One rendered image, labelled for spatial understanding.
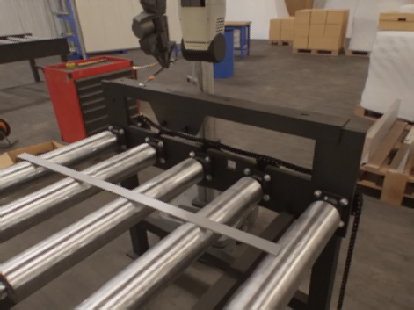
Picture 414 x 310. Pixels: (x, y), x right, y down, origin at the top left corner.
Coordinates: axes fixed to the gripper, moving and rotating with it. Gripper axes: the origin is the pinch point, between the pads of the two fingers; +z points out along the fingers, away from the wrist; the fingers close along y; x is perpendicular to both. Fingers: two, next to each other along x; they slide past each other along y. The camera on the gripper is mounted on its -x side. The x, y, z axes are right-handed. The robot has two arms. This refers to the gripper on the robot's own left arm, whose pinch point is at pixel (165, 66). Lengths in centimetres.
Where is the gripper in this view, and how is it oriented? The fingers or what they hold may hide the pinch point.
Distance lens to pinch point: 142.1
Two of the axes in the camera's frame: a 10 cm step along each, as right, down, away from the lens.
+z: 1.1, 7.7, 6.2
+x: 3.7, -6.1, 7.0
